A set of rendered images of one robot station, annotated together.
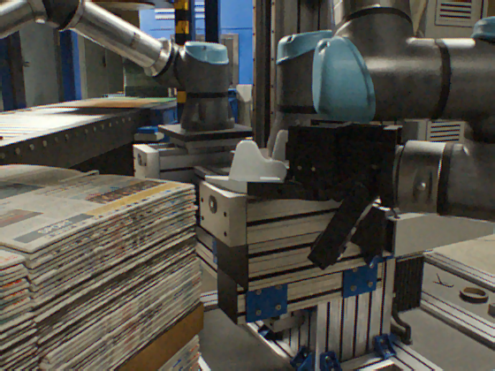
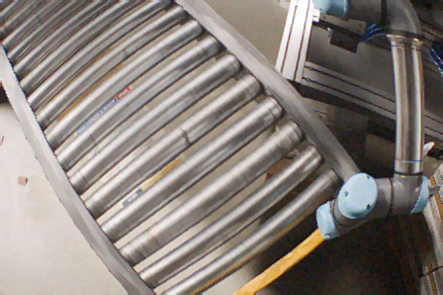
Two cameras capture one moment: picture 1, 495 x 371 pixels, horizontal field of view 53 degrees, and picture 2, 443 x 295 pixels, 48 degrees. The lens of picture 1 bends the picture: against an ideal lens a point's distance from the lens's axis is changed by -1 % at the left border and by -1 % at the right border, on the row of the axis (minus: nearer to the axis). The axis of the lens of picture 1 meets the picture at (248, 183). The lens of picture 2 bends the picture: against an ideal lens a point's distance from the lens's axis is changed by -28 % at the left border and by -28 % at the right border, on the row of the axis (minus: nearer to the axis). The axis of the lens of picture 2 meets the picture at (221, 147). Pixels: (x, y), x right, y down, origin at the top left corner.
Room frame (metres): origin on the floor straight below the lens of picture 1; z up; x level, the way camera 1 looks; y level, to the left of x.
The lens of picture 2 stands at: (0.98, 1.09, 2.00)
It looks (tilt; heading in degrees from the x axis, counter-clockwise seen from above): 71 degrees down; 314
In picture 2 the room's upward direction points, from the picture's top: 1 degrees counter-clockwise
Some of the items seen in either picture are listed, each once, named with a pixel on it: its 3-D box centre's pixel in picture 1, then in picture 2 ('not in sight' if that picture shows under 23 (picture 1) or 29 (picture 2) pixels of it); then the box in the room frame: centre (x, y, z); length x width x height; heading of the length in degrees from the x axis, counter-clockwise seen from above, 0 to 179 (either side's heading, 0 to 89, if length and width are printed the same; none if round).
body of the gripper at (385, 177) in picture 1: (344, 163); not in sight; (0.54, -0.11, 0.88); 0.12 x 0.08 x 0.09; 62
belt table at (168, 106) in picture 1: (123, 110); not in sight; (2.68, 0.67, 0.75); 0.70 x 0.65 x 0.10; 172
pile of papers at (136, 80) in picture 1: (155, 74); not in sight; (3.25, 0.60, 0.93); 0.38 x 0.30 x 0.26; 172
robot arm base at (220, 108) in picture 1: (207, 109); not in sight; (1.39, 0.12, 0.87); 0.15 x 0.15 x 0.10
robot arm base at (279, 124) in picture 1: (306, 129); not in sight; (0.95, -0.11, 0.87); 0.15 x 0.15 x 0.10
